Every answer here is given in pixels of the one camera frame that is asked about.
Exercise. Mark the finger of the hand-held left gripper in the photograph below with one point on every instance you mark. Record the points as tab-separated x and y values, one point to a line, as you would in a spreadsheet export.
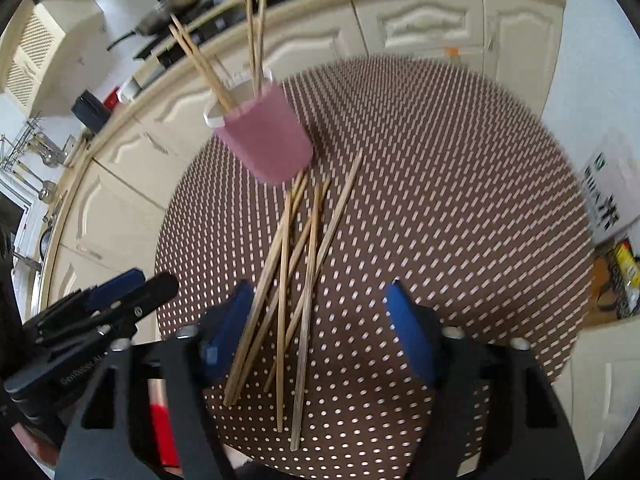
150	295
117	282

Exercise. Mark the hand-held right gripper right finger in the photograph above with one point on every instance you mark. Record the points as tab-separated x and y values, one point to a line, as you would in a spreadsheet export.
407	330

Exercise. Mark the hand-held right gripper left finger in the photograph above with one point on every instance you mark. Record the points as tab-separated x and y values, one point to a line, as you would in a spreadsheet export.
227	325

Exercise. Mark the pile of wooden chopsticks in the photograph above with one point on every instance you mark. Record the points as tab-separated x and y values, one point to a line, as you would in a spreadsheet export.
303	360

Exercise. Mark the pink chopstick holder cup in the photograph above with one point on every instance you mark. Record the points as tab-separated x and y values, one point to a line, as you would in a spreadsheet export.
270	135

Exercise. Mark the metal ladle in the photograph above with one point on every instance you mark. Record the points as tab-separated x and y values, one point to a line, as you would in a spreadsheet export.
47	191

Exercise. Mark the red plastic stool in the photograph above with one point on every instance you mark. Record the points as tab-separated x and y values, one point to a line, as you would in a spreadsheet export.
162	425

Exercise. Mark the brown polka dot tablecloth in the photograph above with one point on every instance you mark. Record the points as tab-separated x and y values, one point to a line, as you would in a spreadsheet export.
450	210

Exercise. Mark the black box-shaped appliance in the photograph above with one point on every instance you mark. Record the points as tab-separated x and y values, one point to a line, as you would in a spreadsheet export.
90	112

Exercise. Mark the red box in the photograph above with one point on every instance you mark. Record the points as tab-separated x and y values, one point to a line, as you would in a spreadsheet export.
111	96

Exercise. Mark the white mug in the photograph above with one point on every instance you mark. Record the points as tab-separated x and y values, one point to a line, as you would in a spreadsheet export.
129	91

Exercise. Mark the brown cardboard box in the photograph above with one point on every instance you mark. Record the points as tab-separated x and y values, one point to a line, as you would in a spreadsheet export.
607	305

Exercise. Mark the yellow packet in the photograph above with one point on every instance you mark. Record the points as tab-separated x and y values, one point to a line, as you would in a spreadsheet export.
627	265

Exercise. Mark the white printed rice box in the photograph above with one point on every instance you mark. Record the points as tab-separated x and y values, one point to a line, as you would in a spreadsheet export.
605	195

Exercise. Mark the steel wok with lid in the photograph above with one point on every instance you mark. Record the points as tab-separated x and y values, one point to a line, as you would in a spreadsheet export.
170	7

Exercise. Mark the cream base cabinets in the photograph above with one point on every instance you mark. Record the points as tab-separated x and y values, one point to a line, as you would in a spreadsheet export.
520	35

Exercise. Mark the metal wall utensil rack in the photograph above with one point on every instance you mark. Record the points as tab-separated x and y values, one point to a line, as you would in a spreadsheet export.
30	145

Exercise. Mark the cream lattice wall cabinet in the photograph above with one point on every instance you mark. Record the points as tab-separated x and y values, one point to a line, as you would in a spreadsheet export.
30	55

